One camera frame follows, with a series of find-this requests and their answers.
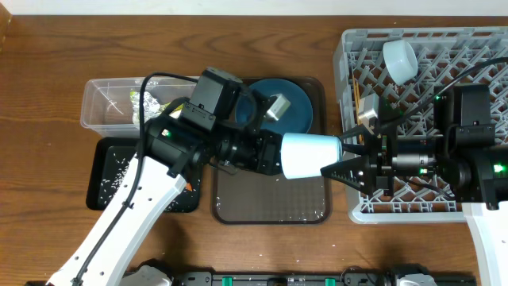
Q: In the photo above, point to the dark blue plate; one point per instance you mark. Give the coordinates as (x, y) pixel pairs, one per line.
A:
(299, 115)

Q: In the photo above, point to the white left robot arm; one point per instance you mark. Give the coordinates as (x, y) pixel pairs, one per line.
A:
(171, 154)

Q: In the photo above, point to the wooden chopstick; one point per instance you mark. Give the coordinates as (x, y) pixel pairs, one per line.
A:
(356, 95)

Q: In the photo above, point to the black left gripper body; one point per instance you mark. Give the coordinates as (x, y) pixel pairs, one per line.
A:
(248, 152)

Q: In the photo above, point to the pile of rice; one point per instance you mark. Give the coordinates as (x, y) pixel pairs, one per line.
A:
(112, 174)

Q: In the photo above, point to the light blue bowl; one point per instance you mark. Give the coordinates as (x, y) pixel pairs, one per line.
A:
(400, 60)

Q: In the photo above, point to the foil snack wrapper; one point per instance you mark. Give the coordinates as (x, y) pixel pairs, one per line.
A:
(152, 107)

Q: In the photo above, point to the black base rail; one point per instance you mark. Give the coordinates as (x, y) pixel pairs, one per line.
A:
(348, 279)

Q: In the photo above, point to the black plastic tray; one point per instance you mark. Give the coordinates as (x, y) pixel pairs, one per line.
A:
(99, 158)

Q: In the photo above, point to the clear plastic bin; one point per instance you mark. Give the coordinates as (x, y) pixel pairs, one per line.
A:
(107, 108)

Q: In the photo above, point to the brown serving tray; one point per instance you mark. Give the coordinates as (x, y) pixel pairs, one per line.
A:
(252, 198)

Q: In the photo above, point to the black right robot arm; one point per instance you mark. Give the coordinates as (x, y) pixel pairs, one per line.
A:
(464, 155)

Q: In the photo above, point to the grey dishwasher rack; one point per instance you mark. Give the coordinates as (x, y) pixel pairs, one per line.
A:
(359, 68)

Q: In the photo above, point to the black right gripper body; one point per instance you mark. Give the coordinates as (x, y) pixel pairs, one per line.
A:
(386, 164)

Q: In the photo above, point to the light blue cup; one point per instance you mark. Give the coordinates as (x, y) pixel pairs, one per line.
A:
(303, 155)

